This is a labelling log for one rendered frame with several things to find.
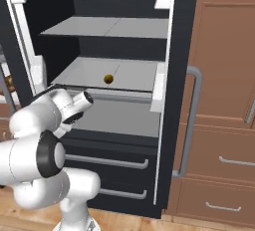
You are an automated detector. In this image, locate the yellow lemon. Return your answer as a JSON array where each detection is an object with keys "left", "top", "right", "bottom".
[{"left": 103, "top": 73, "right": 116, "bottom": 86}]

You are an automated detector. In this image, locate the black freezer drawer front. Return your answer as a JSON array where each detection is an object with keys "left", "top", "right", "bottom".
[
  {"left": 61, "top": 130, "right": 159, "bottom": 180},
  {"left": 87, "top": 174, "right": 157, "bottom": 219}
]

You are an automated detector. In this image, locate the grey freezer drawer handle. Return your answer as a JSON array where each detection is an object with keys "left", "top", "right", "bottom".
[
  {"left": 99, "top": 187, "right": 148, "bottom": 200},
  {"left": 64, "top": 153, "right": 150, "bottom": 170}
]

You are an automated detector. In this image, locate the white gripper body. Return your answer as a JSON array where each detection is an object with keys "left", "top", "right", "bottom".
[{"left": 56, "top": 120, "right": 74, "bottom": 139}]

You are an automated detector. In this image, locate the brown cupboard door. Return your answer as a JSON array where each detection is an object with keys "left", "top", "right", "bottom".
[{"left": 185, "top": 0, "right": 255, "bottom": 130}]

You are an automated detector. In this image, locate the grey fridge crisper drawer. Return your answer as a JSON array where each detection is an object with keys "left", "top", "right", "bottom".
[{"left": 65, "top": 88, "right": 162, "bottom": 139}]

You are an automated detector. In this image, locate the brown food item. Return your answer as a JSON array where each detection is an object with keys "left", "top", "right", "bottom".
[{"left": 2, "top": 74, "right": 17, "bottom": 94}]

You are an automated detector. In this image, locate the brown drawer front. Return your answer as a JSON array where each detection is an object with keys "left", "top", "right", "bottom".
[
  {"left": 166, "top": 176, "right": 255, "bottom": 227},
  {"left": 174, "top": 122, "right": 255, "bottom": 183}
]

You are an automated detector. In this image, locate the black fridge door, white lining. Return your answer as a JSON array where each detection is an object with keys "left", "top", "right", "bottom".
[{"left": 0, "top": 0, "right": 48, "bottom": 109}]

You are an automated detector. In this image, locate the grey cupboard door handle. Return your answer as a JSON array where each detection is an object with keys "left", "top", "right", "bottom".
[{"left": 244, "top": 97, "right": 255, "bottom": 125}]

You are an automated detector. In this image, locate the grey fridge door handle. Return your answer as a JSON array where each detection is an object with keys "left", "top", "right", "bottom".
[{"left": 171, "top": 65, "right": 204, "bottom": 179}]

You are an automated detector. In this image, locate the grey fridge shelf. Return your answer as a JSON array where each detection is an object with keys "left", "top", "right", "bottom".
[
  {"left": 39, "top": 16, "right": 170, "bottom": 40},
  {"left": 51, "top": 56, "right": 161, "bottom": 94}
]

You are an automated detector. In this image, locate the black fridge door, long handle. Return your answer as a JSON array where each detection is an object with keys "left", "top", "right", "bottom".
[{"left": 152, "top": 0, "right": 201, "bottom": 220}]

